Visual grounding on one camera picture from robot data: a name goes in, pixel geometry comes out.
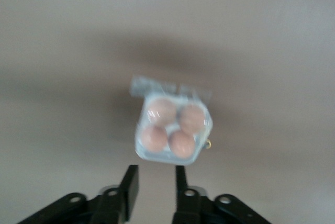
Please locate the brown egg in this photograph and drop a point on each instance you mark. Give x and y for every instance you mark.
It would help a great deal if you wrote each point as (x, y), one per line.
(192, 118)
(161, 110)
(154, 139)
(181, 144)

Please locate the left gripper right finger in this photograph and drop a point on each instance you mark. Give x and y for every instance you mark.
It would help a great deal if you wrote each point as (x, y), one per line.
(183, 200)

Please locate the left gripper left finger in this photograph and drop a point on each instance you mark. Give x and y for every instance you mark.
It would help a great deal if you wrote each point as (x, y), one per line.
(128, 197)

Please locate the clear plastic egg box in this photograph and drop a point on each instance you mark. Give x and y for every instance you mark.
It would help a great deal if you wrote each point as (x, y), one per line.
(157, 157)

